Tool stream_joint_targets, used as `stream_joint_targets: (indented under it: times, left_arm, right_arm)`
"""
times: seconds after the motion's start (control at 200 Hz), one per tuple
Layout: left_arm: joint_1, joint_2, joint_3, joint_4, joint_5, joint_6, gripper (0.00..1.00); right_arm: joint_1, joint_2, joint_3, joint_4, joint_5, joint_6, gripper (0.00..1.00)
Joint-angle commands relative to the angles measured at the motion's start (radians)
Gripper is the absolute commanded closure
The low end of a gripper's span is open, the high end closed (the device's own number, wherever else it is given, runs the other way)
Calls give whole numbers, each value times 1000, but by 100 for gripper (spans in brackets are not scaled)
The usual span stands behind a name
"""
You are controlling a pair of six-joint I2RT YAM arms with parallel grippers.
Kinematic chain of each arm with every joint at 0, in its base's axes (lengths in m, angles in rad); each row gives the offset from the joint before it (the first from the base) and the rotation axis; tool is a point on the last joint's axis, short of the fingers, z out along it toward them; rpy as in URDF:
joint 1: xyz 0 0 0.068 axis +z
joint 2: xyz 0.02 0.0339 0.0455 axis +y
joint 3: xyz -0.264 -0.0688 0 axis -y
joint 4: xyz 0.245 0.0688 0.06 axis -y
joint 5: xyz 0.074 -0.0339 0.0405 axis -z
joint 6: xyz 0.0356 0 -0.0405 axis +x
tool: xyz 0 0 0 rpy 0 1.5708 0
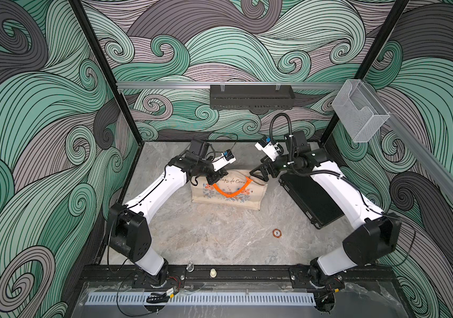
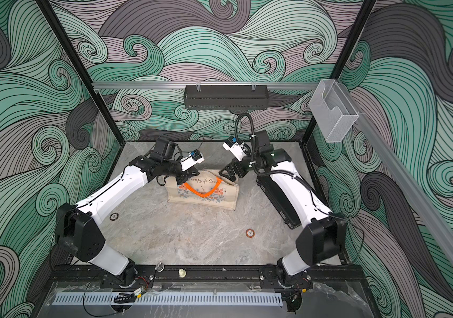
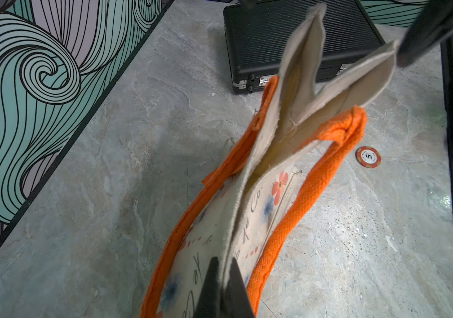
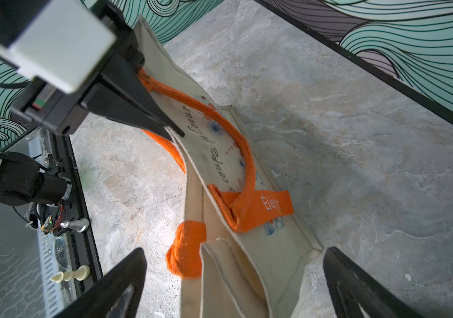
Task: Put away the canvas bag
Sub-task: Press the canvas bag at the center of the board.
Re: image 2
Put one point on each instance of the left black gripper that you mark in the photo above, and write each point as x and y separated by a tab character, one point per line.
186	175

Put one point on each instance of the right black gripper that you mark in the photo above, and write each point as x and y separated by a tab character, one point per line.
236	165

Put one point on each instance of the beige floral canvas tote bag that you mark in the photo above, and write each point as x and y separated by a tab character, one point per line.
208	189

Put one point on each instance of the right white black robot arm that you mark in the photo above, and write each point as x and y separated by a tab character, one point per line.
323	234

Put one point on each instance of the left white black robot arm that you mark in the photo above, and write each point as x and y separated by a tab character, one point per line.
77	225

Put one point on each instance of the clear round knob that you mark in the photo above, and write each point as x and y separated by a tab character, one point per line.
159	267

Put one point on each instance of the cream round knob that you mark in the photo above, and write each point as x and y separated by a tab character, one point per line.
182	273

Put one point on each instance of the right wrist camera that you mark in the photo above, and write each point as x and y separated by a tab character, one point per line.
238	149

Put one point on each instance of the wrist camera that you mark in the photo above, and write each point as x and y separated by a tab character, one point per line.
238	149
194	157

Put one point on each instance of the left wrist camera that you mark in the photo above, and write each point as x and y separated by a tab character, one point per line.
194	157

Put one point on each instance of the aluminium back wall rail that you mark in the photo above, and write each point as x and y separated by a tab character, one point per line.
150	85

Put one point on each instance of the aluminium wall rail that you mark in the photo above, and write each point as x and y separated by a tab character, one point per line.
374	123
150	85

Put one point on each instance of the clear acrylic wall holder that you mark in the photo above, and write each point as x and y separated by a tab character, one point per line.
334	110

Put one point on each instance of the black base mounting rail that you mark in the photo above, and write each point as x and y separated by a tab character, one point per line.
256	276

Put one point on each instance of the white slotted cable duct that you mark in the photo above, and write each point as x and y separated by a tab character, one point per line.
173	299

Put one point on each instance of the aluminium right wall rail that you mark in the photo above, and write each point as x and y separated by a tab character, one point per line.
374	123

